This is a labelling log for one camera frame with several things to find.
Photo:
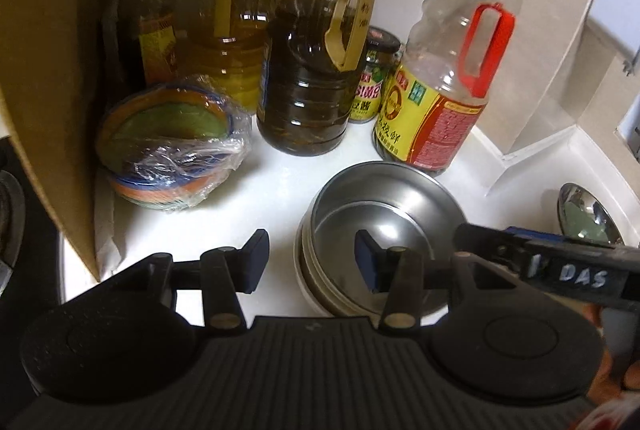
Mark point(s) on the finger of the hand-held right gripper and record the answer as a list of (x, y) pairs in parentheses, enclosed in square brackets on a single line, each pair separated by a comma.
[(545, 234), (485, 240)]

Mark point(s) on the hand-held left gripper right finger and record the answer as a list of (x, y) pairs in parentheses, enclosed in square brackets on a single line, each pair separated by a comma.
[(365, 262)]

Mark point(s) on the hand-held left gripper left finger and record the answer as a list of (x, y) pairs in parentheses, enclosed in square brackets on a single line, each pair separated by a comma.
[(255, 260)]

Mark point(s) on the stainless steel bowl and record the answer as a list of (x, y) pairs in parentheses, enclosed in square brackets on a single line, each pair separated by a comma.
[(400, 210)]

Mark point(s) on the plastic-wrapped colourful bowls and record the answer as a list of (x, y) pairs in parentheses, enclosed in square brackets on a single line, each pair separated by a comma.
[(170, 124)]

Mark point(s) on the person's right hand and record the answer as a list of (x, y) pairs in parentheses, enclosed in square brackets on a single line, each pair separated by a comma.
[(625, 360)]

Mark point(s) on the dark oil bottle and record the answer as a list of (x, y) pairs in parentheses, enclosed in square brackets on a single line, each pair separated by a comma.
[(300, 109)]

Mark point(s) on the green-labelled sauce jar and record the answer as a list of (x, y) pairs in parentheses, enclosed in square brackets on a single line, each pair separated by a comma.
[(370, 89)]

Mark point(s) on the yellow oil bottle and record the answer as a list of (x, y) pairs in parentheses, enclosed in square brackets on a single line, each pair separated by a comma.
[(225, 64)]

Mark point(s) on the black-capped dark bottle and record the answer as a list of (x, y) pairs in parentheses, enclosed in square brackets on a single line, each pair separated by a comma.
[(117, 34)]

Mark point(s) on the brown cardboard panel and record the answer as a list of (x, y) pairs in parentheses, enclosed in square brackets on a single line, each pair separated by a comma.
[(50, 59)]

